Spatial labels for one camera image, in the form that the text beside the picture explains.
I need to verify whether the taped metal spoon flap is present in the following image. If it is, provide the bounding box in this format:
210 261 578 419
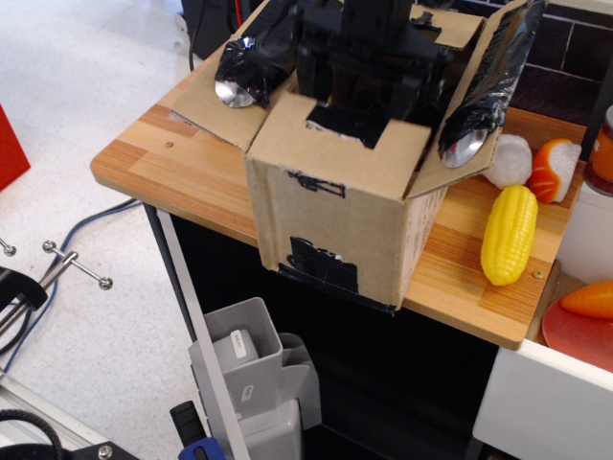
215 1 297 108
439 1 546 169

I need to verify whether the white toy rice ball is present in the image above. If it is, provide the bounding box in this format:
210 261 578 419
483 134 533 189

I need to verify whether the red box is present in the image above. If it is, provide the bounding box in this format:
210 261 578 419
0 108 31 190

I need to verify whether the blue black tool handle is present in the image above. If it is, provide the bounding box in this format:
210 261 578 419
170 401 226 460

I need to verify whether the orange labelled can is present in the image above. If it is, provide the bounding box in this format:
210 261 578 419
584 105 613 196

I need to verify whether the salmon sushi toy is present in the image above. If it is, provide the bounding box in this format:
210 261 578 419
529 138 581 203

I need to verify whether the grey plastic bin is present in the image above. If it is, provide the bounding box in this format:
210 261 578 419
189 298 322 459

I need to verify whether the taped metal spoon left flap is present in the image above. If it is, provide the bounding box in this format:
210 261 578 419
215 1 297 108

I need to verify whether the black braided cable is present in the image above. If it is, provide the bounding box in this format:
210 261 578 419
0 407 66 460

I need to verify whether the yellow toy corn cob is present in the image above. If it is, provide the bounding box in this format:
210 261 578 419
480 185 538 287

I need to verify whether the red plate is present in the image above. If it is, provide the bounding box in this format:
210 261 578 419
541 301 612 372

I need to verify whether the white sink cabinet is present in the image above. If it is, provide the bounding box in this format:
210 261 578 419
473 186 612 459

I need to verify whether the taped metal spoon right flap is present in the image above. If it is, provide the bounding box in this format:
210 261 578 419
439 1 546 169

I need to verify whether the orange toy carrot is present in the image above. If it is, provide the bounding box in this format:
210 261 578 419
560 280 612 319

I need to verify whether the metal clamp with handle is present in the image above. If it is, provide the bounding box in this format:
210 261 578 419
1 232 114 355

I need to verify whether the brown cardboard box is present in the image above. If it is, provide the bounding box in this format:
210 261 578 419
172 1 508 310

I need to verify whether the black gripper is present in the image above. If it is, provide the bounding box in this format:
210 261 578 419
292 1 453 122

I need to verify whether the blue floor cable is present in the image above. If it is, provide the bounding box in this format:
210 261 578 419
0 197 145 375

